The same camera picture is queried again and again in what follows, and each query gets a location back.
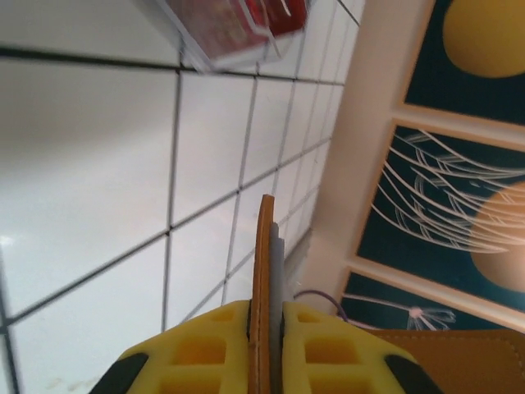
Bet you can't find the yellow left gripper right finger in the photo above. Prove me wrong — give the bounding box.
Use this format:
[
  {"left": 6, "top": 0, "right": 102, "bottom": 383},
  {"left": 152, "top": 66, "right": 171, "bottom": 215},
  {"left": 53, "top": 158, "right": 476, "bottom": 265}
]
[{"left": 281, "top": 300, "right": 443, "bottom": 394}]

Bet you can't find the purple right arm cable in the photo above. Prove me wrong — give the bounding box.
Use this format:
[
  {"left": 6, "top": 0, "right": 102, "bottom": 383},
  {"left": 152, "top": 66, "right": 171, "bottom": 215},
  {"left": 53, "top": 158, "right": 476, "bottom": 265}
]
[{"left": 293, "top": 289, "right": 372, "bottom": 329}]

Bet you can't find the yellow oval wall panel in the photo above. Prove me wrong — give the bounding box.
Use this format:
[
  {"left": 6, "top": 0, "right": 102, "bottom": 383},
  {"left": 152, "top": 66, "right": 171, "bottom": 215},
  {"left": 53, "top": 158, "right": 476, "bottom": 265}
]
[{"left": 404, "top": 0, "right": 525, "bottom": 124}]

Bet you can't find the red VIP card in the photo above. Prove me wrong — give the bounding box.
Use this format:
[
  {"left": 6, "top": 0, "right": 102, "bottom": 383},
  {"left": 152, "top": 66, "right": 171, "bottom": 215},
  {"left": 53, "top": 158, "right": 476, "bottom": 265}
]
[{"left": 176, "top": 0, "right": 308, "bottom": 58}]

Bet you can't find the orange snack packet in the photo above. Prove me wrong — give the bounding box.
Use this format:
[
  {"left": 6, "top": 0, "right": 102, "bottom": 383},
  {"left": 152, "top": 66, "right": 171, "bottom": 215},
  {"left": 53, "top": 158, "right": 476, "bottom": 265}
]
[{"left": 247, "top": 194, "right": 525, "bottom": 394}]

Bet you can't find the clear red snack packet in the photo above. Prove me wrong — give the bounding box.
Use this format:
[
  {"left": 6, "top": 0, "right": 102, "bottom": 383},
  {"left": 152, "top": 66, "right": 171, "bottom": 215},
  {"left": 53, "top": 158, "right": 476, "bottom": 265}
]
[{"left": 157, "top": 0, "right": 313, "bottom": 74}]

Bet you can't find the pink flowers wall panel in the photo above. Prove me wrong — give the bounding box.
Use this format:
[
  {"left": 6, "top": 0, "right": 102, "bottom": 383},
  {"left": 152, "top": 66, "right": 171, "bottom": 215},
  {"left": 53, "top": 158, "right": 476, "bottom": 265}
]
[{"left": 338, "top": 266, "right": 525, "bottom": 333}]

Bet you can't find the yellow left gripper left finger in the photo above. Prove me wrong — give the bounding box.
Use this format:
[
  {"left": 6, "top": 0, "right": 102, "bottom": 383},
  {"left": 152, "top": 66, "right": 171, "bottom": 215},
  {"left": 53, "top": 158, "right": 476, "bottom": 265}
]
[{"left": 98, "top": 300, "right": 256, "bottom": 394}]

